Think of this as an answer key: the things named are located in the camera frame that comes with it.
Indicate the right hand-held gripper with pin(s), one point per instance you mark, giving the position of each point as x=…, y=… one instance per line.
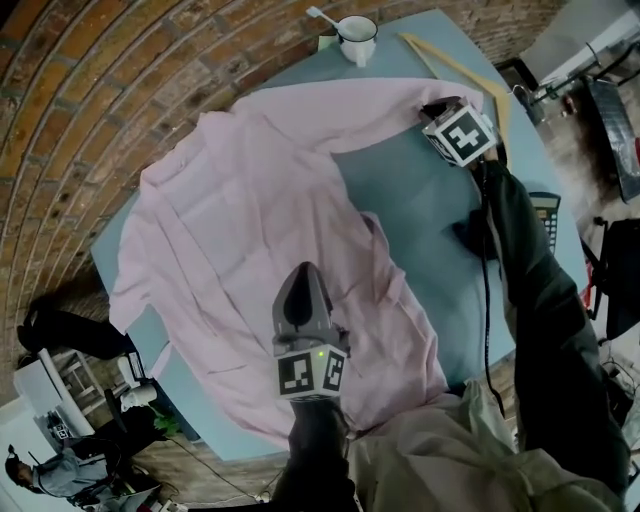
x=460, y=135

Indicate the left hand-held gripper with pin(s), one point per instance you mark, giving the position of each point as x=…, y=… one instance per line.
x=310, y=372

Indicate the pink shirt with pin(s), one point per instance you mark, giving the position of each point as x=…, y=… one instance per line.
x=240, y=225

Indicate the person's left forearm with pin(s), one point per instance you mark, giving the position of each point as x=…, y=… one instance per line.
x=315, y=450

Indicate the person's right forearm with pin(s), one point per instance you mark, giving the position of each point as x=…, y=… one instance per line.
x=540, y=300

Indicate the wooden clothes hanger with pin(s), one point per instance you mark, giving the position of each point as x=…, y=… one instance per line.
x=450, y=56

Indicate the black calculator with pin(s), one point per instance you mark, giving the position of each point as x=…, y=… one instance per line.
x=547, y=215

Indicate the white desk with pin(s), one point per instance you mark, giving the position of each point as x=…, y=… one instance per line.
x=565, y=45

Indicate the white enamel mug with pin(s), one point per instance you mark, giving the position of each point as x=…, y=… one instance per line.
x=357, y=37

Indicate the black mesh recliner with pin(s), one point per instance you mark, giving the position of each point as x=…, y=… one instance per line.
x=610, y=135

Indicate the pale yellow sticky note pad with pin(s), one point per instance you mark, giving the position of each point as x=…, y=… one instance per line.
x=327, y=42

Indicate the green leafy plant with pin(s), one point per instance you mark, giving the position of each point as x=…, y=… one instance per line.
x=167, y=425

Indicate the black and white striped box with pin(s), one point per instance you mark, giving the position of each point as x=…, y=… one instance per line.
x=135, y=365

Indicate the white toothbrush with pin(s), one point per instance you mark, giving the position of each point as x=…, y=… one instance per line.
x=322, y=16

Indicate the white hair dryer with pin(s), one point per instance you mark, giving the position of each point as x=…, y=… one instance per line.
x=136, y=397

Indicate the person's beige vest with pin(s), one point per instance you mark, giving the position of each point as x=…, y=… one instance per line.
x=450, y=465

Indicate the black swivel office chair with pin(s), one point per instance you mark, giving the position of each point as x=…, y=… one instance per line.
x=622, y=280

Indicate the white wooden stool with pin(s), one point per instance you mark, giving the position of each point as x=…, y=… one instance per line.
x=80, y=380

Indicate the black mesh-back office chair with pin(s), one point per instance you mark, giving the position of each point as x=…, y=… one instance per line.
x=65, y=330

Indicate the white cabinet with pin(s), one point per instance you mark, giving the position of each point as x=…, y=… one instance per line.
x=35, y=385

